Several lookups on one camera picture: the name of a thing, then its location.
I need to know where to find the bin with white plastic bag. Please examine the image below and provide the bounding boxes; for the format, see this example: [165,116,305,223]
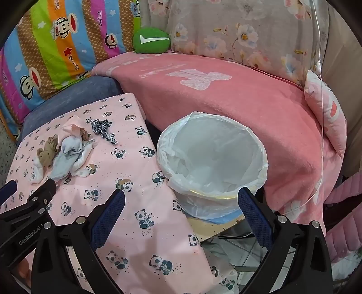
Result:
[156,111,269,224]

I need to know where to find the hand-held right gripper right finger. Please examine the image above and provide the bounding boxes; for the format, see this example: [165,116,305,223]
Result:
[238,187,333,294]

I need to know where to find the pale pink cloth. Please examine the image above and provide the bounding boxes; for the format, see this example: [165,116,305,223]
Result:
[63,116,82,136]

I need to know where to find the light blue sock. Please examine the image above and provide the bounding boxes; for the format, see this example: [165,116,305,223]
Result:
[51,135,85,181]

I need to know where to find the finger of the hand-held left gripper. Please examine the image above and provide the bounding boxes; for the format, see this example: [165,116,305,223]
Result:
[17,178,57,218]
[0,181,17,207]

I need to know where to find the leopard print scrunchie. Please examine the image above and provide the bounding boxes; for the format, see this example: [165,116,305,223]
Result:
[90,119,119,146]

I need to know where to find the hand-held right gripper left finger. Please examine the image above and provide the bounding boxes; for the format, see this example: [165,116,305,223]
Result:
[31,188,126,294]

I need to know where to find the blue-grey cushion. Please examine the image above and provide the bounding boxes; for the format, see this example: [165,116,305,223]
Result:
[17,75,122,142]

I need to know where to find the white cable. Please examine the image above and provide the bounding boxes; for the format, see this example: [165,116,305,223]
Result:
[294,0,326,215]

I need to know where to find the green plush cushion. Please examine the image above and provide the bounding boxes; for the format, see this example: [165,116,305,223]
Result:
[133,27,171,54]

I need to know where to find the pink panda print cloth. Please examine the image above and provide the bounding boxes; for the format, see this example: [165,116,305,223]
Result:
[0,93,238,294]

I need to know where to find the small pink pillow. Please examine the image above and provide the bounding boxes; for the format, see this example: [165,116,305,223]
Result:
[304,70,347,159]

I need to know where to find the beige stocking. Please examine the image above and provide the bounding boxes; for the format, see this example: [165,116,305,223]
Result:
[37,135,61,170]

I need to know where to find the pink padded chair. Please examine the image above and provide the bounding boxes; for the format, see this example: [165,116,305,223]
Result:
[324,170,362,263]

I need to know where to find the colourful striped monkey pillow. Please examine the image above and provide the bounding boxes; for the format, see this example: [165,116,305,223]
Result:
[0,0,142,142]

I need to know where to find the pink blanket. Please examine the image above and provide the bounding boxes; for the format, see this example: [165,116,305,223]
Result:
[92,52,336,227]

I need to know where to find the white sock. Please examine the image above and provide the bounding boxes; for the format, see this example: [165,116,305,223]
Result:
[69,140,95,178]
[30,154,46,184]

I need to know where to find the person's left hand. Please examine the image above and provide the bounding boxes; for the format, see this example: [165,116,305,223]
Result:
[13,257,31,282]

